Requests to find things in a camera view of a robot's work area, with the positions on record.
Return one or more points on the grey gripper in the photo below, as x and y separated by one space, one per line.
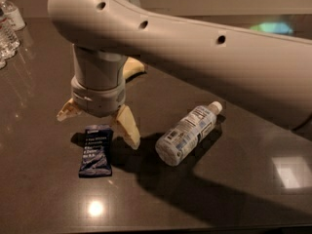
97 98

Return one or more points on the blue rxbar wrapper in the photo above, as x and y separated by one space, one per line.
95 157

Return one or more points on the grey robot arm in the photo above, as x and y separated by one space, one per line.
267 74

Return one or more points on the yellow sponge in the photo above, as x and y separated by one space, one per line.
132 67

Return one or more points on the lying clear plastic bottle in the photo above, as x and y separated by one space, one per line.
173 146

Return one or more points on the clear water bottle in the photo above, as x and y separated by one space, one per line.
9 41

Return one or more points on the white label bottle upright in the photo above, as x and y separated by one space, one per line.
13 15

